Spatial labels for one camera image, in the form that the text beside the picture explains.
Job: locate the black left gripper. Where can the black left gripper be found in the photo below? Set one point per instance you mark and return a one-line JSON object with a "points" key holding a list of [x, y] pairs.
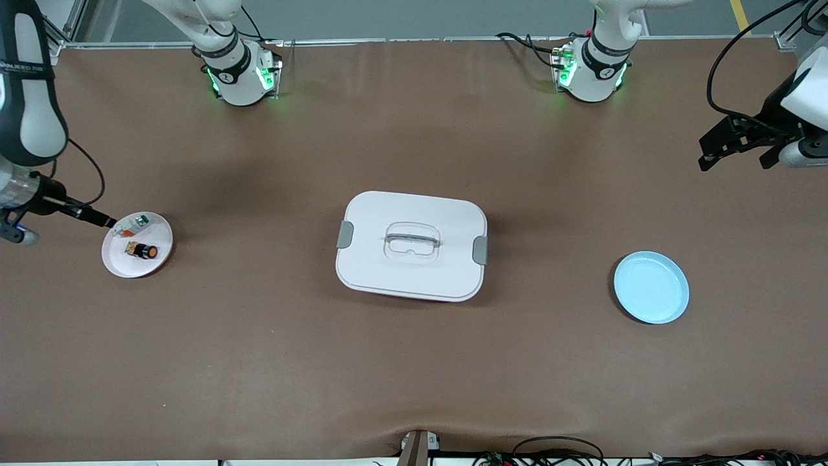
{"points": [[771, 115]]}

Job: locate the aluminium frame profile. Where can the aluminium frame profile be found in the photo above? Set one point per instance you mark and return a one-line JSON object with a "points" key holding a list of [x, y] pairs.
{"points": [[786, 42], [72, 19]]}

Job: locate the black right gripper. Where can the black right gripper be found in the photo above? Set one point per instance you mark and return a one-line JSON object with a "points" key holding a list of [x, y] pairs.
{"points": [[46, 196]]}

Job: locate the white round plate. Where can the white round plate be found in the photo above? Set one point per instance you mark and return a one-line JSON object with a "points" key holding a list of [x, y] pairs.
{"points": [[129, 265]]}

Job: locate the light blue round plate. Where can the light blue round plate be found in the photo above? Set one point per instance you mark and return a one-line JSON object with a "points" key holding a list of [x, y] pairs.
{"points": [[650, 291]]}

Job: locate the brown metal bracket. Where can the brown metal bracket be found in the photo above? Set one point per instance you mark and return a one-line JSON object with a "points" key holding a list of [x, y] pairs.
{"points": [[414, 453]]}

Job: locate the brown table mat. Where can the brown table mat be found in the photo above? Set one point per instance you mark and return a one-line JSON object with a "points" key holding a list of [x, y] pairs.
{"points": [[414, 362]]}

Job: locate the orange push button switch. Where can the orange push button switch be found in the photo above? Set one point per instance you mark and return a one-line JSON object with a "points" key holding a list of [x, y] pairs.
{"points": [[142, 250]]}

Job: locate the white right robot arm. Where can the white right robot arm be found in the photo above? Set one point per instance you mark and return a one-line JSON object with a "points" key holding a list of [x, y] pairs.
{"points": [[26, 97]]}

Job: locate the silver table edge rail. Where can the silver table edge rail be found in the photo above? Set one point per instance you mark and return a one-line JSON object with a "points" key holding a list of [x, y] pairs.
{"points": [[420, 40]]}

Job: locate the white lidded storage box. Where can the white lidded storage box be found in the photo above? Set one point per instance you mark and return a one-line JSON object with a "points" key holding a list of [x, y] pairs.
{"points": [[414, 272]]}

